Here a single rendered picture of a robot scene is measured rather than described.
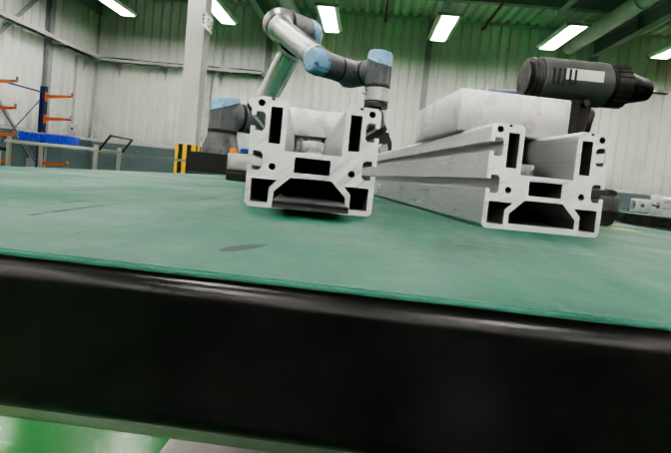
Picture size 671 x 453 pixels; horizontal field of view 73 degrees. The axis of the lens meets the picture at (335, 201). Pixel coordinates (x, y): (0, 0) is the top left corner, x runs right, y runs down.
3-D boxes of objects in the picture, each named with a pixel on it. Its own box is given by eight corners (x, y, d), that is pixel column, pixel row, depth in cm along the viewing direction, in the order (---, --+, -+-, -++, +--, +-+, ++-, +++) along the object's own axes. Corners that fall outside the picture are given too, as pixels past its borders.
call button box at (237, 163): (231, 179, 106) (233, 152, 105) (273, 183, 107) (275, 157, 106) (225, 180, 98) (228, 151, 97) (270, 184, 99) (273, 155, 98)
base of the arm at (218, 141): (194, 151, 176) (196, 126, 175) (210, 155, 191) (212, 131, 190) (231, 155, 174) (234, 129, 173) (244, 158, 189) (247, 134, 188)
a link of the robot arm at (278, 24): (257, -6, 157) (324, 45, 125) (283, 5, 164) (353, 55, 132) (245, 27, 162) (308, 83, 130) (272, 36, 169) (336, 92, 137)
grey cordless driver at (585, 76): (497, 213, 67) (514, 63, 66) (630, 226, 67) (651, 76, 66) (517, 218, 59) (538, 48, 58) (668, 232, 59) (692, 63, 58)
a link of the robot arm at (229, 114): (202, 128, 183) (205, 95, 182) (232, 134, 191) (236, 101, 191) (215, 127, 173) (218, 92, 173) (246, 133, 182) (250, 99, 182)
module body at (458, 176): (357, 191, 116) (360, 158, 116) (395, 195, 117) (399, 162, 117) (480, 226, 37) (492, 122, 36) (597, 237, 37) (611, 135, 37)
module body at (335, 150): (284, 184, 115) (287, 150, 114) (323, 188, 115) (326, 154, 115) (243, 205, 35) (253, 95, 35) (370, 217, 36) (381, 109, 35)
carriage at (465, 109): (412, 163, 59) (418, 110, 59) (493, 171, 60) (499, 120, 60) (453, 158, 43) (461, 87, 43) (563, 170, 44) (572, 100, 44)
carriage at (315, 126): (277, 156, 82) (281, 118, 82) (336, 162, 83) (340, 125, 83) (271, 151, 67) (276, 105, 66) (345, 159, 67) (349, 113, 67)
